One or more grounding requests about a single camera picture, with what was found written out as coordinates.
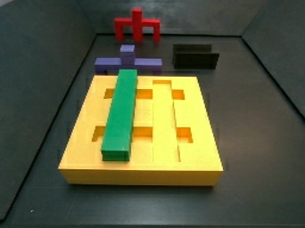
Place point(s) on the green long bar block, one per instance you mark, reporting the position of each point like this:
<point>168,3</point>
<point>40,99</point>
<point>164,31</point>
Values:
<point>118,132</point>

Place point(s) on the purple cross-shaped block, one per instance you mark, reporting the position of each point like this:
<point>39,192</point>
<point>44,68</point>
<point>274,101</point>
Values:
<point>127,61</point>

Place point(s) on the red cross-shaped block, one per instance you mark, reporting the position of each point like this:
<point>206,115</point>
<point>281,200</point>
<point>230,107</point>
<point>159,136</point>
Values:
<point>136,22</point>

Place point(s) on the yellow slotted board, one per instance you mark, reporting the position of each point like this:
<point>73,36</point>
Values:
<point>172,146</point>

